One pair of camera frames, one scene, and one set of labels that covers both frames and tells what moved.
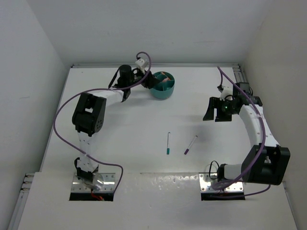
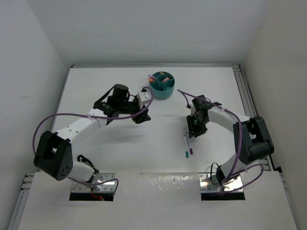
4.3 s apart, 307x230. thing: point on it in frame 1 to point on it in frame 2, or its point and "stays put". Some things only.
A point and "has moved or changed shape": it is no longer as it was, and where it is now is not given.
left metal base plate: (104, 182) stays put
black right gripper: (215, 102) to (193, 131)
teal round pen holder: (165, 88) stays put
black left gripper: (149, 81) to (141, 117)
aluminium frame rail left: (17, 215) stays put
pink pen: (166, 79) stays put
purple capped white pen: (190, 145) has moved or changed shape
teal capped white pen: (168, 151) to (186, 150)
